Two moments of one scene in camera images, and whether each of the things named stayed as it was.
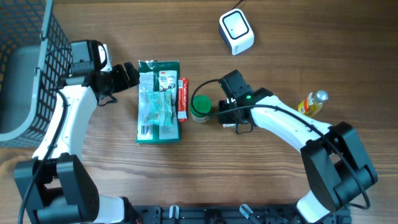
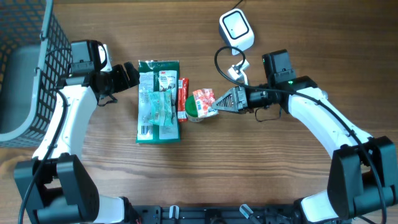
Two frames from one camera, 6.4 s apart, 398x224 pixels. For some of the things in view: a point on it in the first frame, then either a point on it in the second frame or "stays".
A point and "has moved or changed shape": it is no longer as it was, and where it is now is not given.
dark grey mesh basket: [35, 53] stays
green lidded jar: [203, 104] has moved or changed shape
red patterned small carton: [229, 126] → [204, 99]
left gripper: [122, 81] stays
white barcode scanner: [236, 30] stays
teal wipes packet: [161, 107] stays
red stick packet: [183, 100] stays
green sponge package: [157, 76] stays
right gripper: [224, 118] → [239, 96]
